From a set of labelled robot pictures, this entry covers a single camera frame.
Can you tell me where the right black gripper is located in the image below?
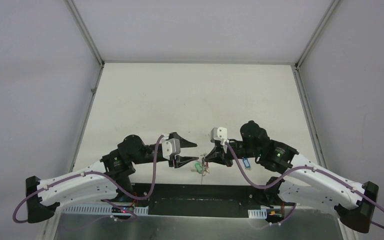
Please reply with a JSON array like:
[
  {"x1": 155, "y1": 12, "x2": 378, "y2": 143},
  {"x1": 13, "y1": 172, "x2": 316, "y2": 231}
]
[{"x1": 204, "y1": 141, "x2": 261, "y2": 168}]

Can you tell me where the metal crescent keyring plate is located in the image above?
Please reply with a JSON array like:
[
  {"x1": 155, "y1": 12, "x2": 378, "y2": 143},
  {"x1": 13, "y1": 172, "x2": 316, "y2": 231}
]
[{"x1": 190, "y1": 152, "x2": 209, "y2": 185}]

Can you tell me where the green key tag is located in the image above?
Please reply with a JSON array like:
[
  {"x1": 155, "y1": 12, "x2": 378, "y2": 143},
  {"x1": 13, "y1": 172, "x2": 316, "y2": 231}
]
[{"x1": 194, "y1": 162, "x2": 203, "y2": 174}]

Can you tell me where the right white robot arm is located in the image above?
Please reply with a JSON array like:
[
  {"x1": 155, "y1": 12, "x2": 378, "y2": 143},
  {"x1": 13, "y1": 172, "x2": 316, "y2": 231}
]
[{"x1": 204, "y1": 120, "x2": 379, "y2": 234}]

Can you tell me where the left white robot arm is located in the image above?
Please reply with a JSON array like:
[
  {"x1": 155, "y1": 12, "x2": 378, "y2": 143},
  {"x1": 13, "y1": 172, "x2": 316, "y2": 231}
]
[{"x1": 24, "y1": 132, "x2": 198, "y2": 224}]

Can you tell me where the blue key tag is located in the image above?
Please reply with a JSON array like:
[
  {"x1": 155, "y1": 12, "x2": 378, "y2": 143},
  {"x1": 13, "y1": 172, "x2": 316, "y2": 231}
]
[{"x1": 242, "y1": 158, "x2": 252, "y2": 171}]

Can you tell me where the right circuit board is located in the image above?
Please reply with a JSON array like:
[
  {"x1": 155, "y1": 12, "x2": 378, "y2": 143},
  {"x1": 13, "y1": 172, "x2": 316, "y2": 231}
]
[{"x1": 265, "y1": 209, "x2": 285, "y2": 224}]

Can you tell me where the circuit board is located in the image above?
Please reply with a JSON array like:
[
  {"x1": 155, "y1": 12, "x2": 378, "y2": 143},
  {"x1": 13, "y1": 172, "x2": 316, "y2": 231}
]
[
  {"x1": 111, "y1": 205, "x2": 135, "y2": 214},
  {"x1": 265, "y1": 209, "x2": 285, "y2": 224}
]

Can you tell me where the left circuit board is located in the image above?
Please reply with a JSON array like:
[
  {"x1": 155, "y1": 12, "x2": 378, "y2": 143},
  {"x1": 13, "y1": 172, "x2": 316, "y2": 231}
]
[{"x1": 111, "y1": 205, "x2": 135, "y2": 214}]

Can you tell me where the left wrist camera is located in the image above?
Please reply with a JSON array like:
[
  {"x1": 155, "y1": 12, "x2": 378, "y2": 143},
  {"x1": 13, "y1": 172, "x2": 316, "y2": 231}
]
[{"x1": 161, "y1": 132, "x2": 181, "y2": 160}]

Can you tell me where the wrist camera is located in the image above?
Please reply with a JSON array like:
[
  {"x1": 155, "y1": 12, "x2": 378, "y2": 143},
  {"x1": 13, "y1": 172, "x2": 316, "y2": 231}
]
[
  {"x1": 209, "y1": 127, "x2": 228, "y2": 146},
  {"x1": 161, "y1": 132, "x2": 181, "y2": 160}
]

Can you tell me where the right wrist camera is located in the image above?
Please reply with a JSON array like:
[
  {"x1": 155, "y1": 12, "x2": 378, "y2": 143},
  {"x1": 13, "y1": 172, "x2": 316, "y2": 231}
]
[{"x1": 209, "y1": 127, "x2": 228, "y2": 146}]

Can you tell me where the aluminium frame rail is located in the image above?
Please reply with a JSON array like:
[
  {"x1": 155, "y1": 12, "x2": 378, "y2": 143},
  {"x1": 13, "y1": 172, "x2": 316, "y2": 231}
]
[{"x1": 50, "y1": 184, "x2": 349, "y2": 210}]

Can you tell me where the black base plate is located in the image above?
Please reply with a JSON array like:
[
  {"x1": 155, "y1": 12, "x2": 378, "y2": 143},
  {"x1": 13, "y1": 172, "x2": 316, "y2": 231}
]
[{"x1": 111, "y1": 184, "x2": 283, "y2": 218}]

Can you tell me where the left white cable duct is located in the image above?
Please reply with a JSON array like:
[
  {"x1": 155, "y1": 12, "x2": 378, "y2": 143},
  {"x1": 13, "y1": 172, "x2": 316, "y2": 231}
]
[{"x1": 62, "y1": 203, "x2": 149, "y2": 216}]

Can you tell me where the white cable duct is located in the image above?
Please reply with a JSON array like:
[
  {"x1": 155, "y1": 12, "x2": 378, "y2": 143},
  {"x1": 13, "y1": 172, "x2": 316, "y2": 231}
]
[
  {"x1": 247, "y1": 208, "x2": 268, "y2": 220},
  {"x1": 62, "y1": 203, "x2": 149, "y2": 216}
]

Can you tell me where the right white cable duct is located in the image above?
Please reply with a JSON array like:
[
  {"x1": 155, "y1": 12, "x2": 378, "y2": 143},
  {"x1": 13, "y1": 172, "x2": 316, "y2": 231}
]
[{"x1": 247, "y1": 208, "x2": 268, "y2": 220}]

